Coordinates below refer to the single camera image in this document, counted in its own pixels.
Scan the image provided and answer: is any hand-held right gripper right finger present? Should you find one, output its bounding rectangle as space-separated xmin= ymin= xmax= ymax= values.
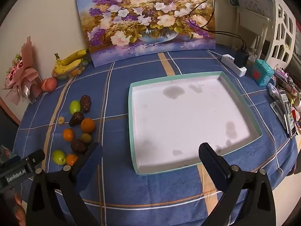
xmin=198 ymin=142 xmax=277 ymax=226

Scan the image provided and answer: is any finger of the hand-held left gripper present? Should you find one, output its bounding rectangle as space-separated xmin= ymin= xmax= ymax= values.
xmin=25 ymin=149 xmax=46 ymax=170

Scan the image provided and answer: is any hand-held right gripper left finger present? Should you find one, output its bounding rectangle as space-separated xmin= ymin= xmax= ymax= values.
xmin=26 ymin=142 xmax=104 ymax=226

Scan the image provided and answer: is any brown avocado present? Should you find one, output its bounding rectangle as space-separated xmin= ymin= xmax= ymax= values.
xmin=79 ymin=95 xmax=92 ymax=112
xmin=71 ymin=139 xmax=88 ymax=154
xmin=69 ymin=111 xmax=84 ymax=127

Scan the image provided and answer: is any green mango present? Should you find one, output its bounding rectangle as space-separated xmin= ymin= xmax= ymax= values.
xmin=52 ymin=150 xmax=67 ymax=165
xmin=69 ymin=100 xmax=81 ymax=114

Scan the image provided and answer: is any small orange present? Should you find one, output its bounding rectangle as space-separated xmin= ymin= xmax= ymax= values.
xmin=62 ymin=128 xmax=75 ymax=142

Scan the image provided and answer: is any large orange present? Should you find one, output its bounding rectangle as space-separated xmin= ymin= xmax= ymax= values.
xmin=81 ymin=118 xmax=96 ymax=134

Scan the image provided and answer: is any white tray with teal rim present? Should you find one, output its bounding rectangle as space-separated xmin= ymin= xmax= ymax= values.
xmin=128 ymin=71 xmax=263 ymax=176

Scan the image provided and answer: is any clear bag of small fruits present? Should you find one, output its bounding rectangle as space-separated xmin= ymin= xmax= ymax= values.
xmin=56 ymin=59 xmax=91 ymax=79

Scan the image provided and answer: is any person's left hand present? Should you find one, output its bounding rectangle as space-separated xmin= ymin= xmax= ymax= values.
xmin=13 ymin=192 xmax=27 ymax=222

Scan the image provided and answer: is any blue plaid tablecloth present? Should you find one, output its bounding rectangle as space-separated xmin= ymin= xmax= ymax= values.
xmin=12 ymin=43 xmax=298 ymax=226

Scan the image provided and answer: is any peach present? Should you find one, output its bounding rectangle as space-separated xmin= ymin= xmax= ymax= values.
xmin=41 ymin=77 xmax=58 ymax=92

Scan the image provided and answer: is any pink flower bouquet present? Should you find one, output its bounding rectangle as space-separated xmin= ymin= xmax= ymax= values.
xmin=2 ymin=36 xmax=44 ymax=105

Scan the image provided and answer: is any grey metal clip tool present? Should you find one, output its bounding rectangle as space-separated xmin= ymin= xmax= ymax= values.
xmin=270 ymin=101 xmax=288 ymax=129

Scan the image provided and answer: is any yellow banana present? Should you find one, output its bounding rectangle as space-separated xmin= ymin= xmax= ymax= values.
xmin=52 ymin=59 xmax=83 ymax=75
xmin=55 ymin=49 xmax=89 ymax=66

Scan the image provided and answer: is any white plastic device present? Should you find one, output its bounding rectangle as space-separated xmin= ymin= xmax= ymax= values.
xmin=268 ymin=83 xmax=281 ymax=99

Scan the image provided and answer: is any pile of small trinkets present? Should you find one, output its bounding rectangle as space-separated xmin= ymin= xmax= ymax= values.
xmin=274 ymin=67 xmax=301 ymax=138

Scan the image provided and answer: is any teal small box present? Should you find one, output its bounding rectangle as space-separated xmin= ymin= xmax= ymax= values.
xmin=252 ymin=59 xmax=274 ymax=86

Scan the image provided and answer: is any white power strip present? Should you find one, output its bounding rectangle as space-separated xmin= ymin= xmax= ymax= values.
xmin=221 ymin=54 xmax=247 ymax=77

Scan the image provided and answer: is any black power adapter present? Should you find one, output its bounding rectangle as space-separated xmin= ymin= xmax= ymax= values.
xmin=234 ymin=49 xmax=250 ymax=68

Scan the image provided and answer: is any white folding chair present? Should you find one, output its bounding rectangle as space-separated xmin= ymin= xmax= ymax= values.
xmin=235 ymin=5 xmax=271 ymax=52

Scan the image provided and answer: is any flower painting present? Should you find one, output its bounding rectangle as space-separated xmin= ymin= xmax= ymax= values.
xmin=75 ymin=0 xmax=217 ymax=68

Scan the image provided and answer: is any white lattice chair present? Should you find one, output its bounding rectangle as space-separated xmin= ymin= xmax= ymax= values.
xmin=270 ymin=0 xmax=301 ymax=64

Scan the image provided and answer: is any black cable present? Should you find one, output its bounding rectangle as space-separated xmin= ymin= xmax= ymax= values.
xmin=210 ymin=0 xmax=246 ymax=50
xmin=188 ymin=0 xmax=244 ymax=50

